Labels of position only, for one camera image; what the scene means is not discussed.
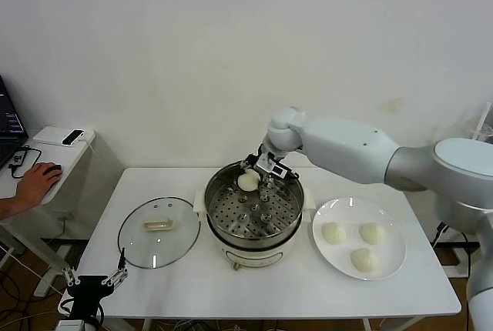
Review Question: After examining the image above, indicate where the white side desk with cup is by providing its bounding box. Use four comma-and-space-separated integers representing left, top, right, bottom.
433, 240, 481, 279

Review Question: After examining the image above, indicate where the round glass pot lid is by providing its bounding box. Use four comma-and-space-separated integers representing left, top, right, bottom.
117, 197, 202, 270

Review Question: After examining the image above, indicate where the small black white device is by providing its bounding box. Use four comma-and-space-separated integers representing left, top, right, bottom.
61, 129, 85, 147

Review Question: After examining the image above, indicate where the round white plate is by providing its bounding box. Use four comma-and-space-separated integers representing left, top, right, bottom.
311, 197, 407, 281

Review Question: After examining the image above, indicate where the black cable with inline connector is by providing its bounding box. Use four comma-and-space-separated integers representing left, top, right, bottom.
434, 221, 470, 250

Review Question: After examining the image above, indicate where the black computer mouse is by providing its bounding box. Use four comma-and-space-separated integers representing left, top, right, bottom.
42, 163, 63, 179

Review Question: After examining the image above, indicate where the cream electric cooker pot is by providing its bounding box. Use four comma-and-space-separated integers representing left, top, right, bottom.
193, 188, 317, 272

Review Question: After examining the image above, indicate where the white floor cable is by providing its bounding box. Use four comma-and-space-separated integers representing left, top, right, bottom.
0, 244, 69, 297

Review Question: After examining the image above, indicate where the flat white box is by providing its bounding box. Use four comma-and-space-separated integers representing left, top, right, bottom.
32, 126, 96, 148

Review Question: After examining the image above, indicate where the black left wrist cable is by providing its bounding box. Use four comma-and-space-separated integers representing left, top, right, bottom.
59, 296, 106, 326

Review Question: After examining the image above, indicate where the bare human forearm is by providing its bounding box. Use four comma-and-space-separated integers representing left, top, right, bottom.
0, 195, 29, 221

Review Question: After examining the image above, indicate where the black adapter with cable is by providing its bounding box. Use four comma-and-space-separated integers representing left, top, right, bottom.
8, 145, 42, 180

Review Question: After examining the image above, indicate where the black laptop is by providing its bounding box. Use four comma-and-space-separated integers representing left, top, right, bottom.
0, 75, 30, 170

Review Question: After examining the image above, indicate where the stainless steel steamer basket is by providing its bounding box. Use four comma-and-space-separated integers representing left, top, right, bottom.
203, 159, 304, 246

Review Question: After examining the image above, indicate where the cable bundle under table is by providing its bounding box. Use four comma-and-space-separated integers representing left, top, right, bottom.
153, 319, 240, 331

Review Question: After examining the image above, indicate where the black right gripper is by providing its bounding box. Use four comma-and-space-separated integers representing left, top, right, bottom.
238, 144, 284, 193

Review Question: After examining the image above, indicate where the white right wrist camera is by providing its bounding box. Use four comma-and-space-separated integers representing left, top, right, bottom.
258, 157, 290, 179

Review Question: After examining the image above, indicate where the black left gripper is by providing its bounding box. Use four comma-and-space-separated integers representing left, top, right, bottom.
61, 247, 130, 323

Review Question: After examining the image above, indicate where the white steamed baozi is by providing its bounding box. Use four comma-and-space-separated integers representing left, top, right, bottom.
236, 169, 261, 192
350, 247, 379, 272
321, 222, 347, 246
358, 222, 387, 246

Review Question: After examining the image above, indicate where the bare human hand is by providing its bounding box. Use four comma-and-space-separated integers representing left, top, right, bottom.
15, 161, 63, 209

